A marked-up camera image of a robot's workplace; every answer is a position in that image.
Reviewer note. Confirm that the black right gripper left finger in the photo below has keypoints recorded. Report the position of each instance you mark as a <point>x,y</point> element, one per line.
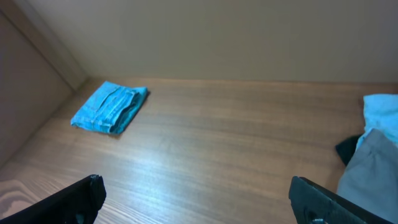
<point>78,203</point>

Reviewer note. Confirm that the light teal shirt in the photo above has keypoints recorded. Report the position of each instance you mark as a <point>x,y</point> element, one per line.
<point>380,112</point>

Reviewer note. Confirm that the light blue denim jeans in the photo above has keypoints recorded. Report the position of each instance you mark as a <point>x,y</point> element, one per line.
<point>110,109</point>

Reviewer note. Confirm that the black cloth under pile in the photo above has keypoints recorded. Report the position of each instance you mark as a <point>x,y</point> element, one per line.
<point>346,148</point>

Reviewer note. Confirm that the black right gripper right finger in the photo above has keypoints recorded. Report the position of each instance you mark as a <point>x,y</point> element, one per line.
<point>314,204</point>

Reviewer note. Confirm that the grey shorts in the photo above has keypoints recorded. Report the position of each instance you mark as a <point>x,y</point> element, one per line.
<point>370,178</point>

